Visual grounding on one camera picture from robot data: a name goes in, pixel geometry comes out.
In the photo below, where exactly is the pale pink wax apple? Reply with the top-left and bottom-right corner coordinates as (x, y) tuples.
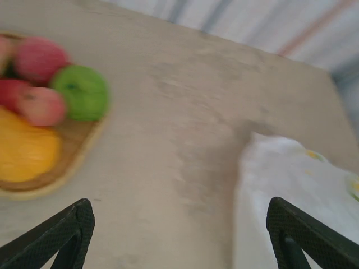
(0, 35), (15, 74)

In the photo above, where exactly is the small pink apple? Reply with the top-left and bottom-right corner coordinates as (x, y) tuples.
(15, 86), (68, 127)

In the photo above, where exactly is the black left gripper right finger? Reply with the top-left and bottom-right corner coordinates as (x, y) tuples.
(266, 196), (359, 269)

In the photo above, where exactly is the yellow orange pear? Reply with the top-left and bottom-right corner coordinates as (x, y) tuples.
(0, 106), (63, 184)

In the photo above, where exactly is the white lemon print plastic bag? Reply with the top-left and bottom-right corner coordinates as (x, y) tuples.
(232, 133), (359, 269)

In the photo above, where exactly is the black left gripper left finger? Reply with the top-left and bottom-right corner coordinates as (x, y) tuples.
(0, 198), (95, 269)

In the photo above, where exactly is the woven bamboo basket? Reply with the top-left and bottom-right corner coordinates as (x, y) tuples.
(0, 31), (112, 201)

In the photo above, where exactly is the green apple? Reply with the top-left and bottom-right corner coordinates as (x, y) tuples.
(50, 64), (111, 123)

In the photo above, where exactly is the fuzzy pink peach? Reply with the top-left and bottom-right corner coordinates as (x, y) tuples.
(13, 36), (71, 85)

